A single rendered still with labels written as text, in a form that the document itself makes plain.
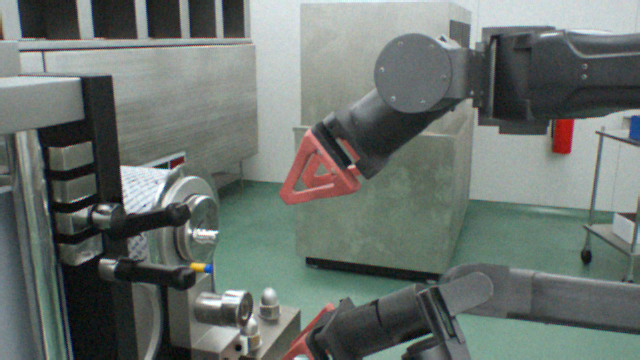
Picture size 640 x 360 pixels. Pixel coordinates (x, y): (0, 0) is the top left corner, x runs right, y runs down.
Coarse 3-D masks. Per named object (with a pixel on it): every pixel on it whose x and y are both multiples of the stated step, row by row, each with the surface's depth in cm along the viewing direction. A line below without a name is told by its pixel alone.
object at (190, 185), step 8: (184, 184) 62; (192, 184) 63; (200, 184) 65; (176, 192) 60; (184, 192) 62; (192, 192) 64; (200, 192) 65; (208, 192) 67; (168, 200) 60; (176, 200) 61; (160, 232) 59; (168, 232) 60; (160, 240) 59; (168, 240) 60; (160, 248) 59; (168, 248) 60; (168, 256) 60; (176, 256) 62; (168, 264) 60; (176, 264) 62; (184, 264) 63
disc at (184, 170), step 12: (180, 168) 62; (192, 168) 64; (204, 168) 67; (168, 180) 60; (180, 180) 62; (204, 180) 67; (156, 192) 58; (168, 192) 60; (216, 192) 70; (156, 204) 58; (216, 204) 70; (156, 240) 59; (156, 252) 59
